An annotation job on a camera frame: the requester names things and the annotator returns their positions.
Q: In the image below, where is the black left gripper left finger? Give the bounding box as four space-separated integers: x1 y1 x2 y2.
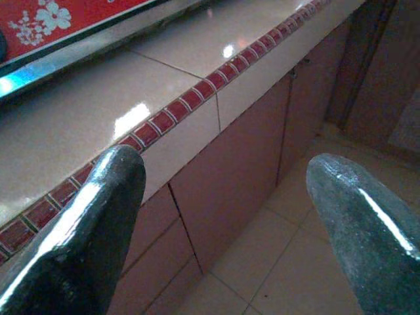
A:
0 145 146 315

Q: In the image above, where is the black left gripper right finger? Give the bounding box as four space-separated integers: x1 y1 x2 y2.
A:
306 152 420 315

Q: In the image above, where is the pink cabinet door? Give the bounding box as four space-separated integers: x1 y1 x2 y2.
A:
106 183 204 315
169 77 293 275
277 19 350 186

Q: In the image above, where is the small metal cabinet latch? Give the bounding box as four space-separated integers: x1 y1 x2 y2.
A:
290 58 312 79

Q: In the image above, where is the red tile counter trim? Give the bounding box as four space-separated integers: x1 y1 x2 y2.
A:
0 0 332 266

